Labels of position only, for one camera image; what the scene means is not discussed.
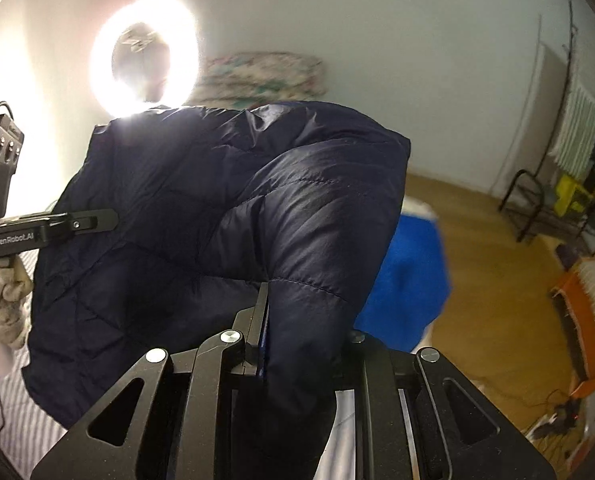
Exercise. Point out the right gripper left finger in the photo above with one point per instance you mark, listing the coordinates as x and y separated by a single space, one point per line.
170 415

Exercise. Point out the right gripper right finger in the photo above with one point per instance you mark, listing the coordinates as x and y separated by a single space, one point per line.
404 415

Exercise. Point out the navy quilted puffer jacket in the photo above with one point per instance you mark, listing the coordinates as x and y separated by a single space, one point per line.
303 197

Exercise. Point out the black metal clothes rack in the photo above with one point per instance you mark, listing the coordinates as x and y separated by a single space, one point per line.
529 174

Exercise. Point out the left white knit glove hand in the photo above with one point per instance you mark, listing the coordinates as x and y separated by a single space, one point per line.
15 319

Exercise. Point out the folded blue white jacket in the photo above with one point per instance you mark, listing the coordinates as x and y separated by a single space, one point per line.
413 284

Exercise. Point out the striped blue white sheet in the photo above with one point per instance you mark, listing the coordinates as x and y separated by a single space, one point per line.
27 433

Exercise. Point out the orange stool with cushion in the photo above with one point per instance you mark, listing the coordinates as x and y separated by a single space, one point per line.
574 298

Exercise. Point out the rolled floral quilt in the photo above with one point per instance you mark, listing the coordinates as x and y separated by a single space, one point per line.
251 79

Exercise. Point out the yellow box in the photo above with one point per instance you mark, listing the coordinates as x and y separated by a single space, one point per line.
572 198

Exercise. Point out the white striped hanging towel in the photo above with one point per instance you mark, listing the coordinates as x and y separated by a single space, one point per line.
575 132

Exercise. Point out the white ring light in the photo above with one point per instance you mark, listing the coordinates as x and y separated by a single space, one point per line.
146 54

